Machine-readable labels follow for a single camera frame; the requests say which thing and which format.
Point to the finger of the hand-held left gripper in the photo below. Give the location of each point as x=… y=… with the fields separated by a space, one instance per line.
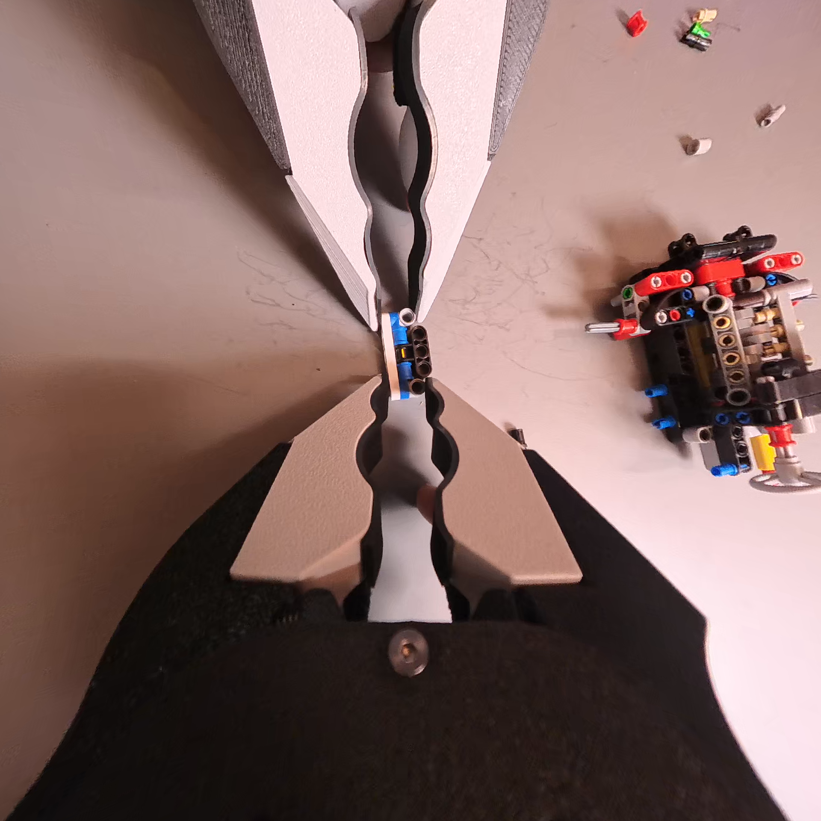
x=308 y=83
x=462 y=83

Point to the tan lego piece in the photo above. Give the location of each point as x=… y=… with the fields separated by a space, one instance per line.
x=705 y=14

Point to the person's right hand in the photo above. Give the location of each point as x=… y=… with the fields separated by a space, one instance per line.
x=428 y=499

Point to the partly built lego car chassis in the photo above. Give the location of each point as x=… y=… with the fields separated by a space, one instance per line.
x=725 y=359

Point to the grey lego connector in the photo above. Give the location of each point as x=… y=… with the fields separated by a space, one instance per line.
x=406 y=315
x=417 y=385

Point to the blue lego pin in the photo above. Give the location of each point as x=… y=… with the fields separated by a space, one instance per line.
x=399 y=332
x=404 y=375

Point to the black lego cross connector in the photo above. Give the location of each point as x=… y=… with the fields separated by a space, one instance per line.
x=422 y=351

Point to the grey lego bush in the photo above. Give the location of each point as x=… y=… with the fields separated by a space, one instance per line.
x=696 y=145

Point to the black lego pin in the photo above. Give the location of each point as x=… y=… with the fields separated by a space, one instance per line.
x=517 y=435

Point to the white four-hole lego beam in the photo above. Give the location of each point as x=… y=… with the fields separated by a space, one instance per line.
x=387 y=359

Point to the small grey lego pin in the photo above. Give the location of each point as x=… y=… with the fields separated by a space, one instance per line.
x=769 y=115

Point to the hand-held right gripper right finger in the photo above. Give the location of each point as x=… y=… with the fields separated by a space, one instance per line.
x=507 y=513

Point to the green and black lego piece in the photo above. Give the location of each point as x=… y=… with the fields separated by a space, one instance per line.
x=696 y=37

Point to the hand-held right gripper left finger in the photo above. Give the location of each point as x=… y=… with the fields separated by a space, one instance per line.
x=308 y=507

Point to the red lego bush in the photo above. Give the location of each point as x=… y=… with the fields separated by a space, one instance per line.
x=636 y=22

